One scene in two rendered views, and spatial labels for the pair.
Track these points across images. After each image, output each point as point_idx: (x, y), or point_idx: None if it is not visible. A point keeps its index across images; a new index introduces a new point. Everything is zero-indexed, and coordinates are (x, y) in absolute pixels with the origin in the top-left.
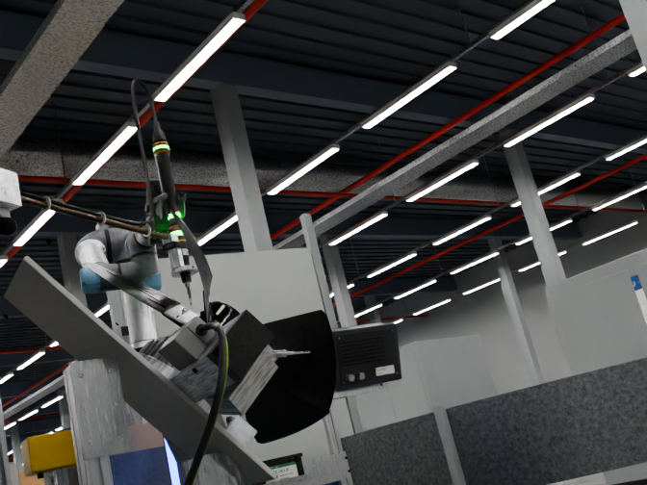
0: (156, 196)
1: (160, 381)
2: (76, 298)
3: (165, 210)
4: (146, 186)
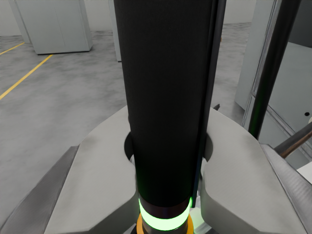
0: (241, 126)
1: None
2: (300, 168)
3: (198, 184)
4: (276, 73)
